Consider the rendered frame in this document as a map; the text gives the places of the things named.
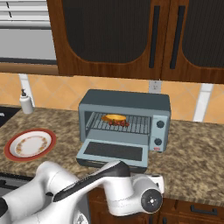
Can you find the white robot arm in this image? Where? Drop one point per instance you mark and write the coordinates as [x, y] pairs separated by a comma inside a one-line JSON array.
[[55, 186]]

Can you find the golden baguette bread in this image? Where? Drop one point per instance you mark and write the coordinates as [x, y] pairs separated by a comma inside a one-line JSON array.
[[114, 117]]

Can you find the red kebab skewer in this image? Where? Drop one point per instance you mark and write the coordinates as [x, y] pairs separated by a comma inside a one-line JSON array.
[[121, 123]]

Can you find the grey-blue toaster oven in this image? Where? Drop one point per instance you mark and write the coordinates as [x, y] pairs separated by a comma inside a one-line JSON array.
[[125, 100]]

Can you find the metal toaster oven rack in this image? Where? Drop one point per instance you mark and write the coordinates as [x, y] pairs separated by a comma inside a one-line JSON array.
[[137, 124]]

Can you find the grey-blue toaster oven door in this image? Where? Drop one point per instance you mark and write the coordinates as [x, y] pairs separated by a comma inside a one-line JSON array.
[[113, 151]]

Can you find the dark timer knob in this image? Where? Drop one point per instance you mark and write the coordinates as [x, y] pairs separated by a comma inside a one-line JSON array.
[[160, 124]]

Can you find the wooden cupboard door dark panel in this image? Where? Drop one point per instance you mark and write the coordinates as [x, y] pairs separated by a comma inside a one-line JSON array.
[[204, 35], [105, 32]]

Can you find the dark temperature knob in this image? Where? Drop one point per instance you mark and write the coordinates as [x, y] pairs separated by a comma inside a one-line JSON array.
[[158, 142]]

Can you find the white soap dispenser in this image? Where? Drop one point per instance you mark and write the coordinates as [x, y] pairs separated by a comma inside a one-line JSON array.
[[26, 103]]

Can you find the red-rimmed white plate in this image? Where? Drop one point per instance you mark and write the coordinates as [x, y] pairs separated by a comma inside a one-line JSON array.
[[30, 144]]

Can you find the wooden drawer front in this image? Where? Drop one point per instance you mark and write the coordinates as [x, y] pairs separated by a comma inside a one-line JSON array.
[[180, 211]]

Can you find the white wall socket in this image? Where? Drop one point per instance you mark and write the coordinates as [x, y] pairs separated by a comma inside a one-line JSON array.
[[155, 86]]

